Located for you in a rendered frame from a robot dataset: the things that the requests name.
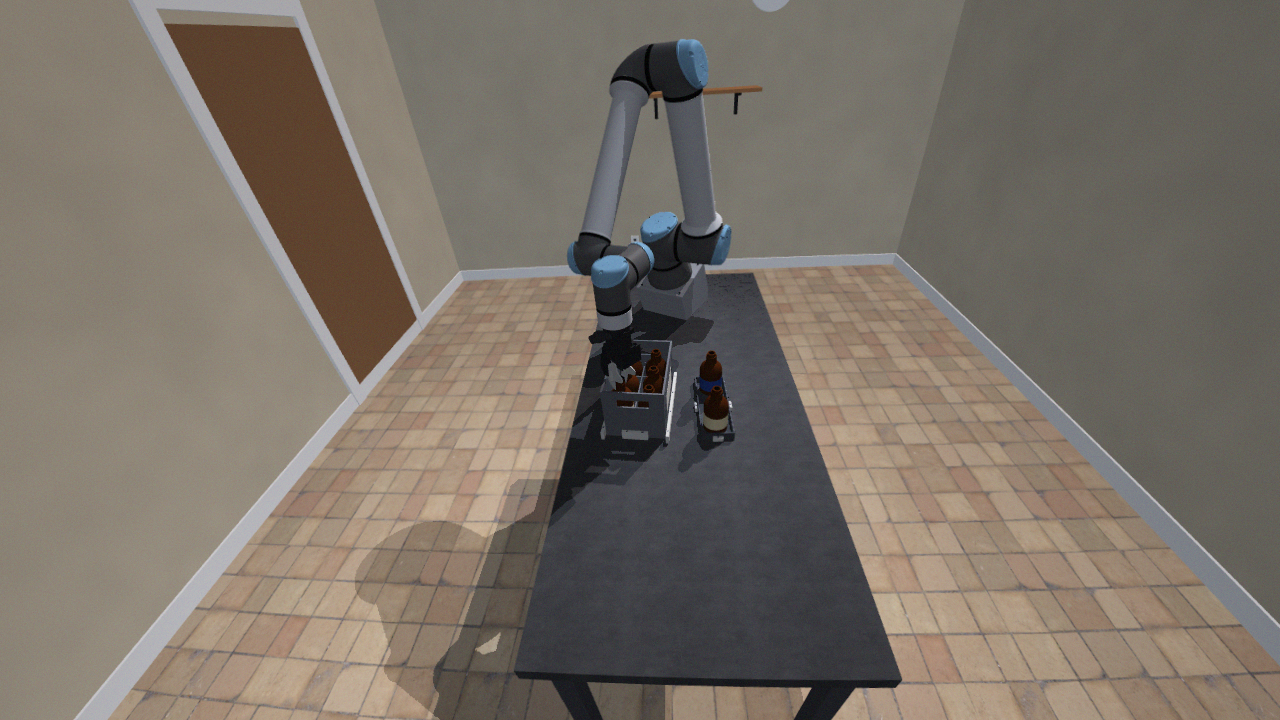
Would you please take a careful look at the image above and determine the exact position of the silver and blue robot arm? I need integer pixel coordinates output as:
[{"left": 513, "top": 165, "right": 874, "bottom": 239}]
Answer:
[{"left": 567, "top": 38, "right": 731, "bottom": 331}]

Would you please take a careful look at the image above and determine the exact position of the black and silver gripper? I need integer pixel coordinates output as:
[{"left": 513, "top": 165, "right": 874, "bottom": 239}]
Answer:
[{"left": 600, "top": 325, "right": 641, "bottom": 389}]

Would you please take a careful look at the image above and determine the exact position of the brown bottle with blue base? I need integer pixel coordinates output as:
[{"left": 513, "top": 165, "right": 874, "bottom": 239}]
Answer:
[{"left": 699, "top": 351, "right": 722, "bottom": 396}]

